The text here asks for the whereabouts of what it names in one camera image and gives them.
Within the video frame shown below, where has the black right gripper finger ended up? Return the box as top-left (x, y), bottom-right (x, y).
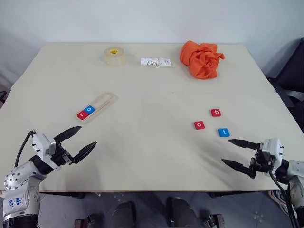
top-left (228, 139), bottom-right (261, 151)
top-left (221, 158), bottom-right (256, 179)

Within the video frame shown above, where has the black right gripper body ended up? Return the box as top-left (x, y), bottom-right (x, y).
top-left (248, 142), bottom-right (276, 179)

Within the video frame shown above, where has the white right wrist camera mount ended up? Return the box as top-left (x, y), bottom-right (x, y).
top-left (260, 138), bottom-right (284, 165)

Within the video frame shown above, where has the dark rounded shape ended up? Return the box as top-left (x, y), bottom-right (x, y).
top-left (166, 196), bottom-right (203, 228)
top-left (111, 201), bottom-right (137, 228)

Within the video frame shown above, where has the blue letter tile t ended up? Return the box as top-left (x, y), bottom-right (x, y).
top-left (217, 128), bottom-right (231, 138)

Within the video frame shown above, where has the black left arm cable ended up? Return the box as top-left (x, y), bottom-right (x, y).
top-left (14, 130), bottom-right (37, 168)

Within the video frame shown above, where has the wooden letter tray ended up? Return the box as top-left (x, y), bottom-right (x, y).
top-left (76, 92), bottom-right (119, 125)

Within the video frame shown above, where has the black chair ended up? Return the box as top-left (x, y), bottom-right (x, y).
top-left (266, 37), bottom-right (304, 131)

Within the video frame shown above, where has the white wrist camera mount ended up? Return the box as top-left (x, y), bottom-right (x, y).
top-left (32, 132), bottom-right (61, 171)
top-left (260, 138), bottom-right (284, 165)

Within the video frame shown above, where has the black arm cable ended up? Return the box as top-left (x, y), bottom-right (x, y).
top-left (14, 130), bottom-right (37, 168)
top-left (269, 170), bottom-right (300, 228)

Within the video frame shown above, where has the crumpled orange cloth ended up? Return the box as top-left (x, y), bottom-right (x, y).
top-left (179, 40), bottom-right (226, 80)

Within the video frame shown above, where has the white Dove packet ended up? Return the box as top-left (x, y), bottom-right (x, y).
top-left (140, 57), bottom-right (172, 68)

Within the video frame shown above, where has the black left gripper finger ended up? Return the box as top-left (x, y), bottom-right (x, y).
top-left (54, 126), bottom-right (82, 144)
top-left (69, 141), bottom-right (98, 165)

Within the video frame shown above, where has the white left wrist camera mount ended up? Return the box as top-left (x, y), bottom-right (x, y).
top-left (32, 132), bottom-right (61, 171)

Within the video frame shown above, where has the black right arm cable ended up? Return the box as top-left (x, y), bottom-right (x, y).
top-left (269, 170), bottom-right (300, 228)

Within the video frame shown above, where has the white patterned sneaker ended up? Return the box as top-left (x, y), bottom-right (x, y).
top-left (268, 189), bottom-right (289, 216)

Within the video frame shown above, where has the red letter tile r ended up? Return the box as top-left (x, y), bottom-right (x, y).
top-left (76, 110), bottom-right (89, 121)

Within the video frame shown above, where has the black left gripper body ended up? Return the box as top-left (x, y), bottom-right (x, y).
top-left (50, 142), bottom-right (75, 167)

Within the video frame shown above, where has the brown floor fixture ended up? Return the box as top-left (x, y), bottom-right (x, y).
top-left (74, 213), bottom-right (105, 228)
top-left (201, 213), bottom-right (225, 228)

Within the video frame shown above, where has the clear tape roll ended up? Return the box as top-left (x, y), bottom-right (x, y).
top-left (103, 47), bottom-right (126, 67)

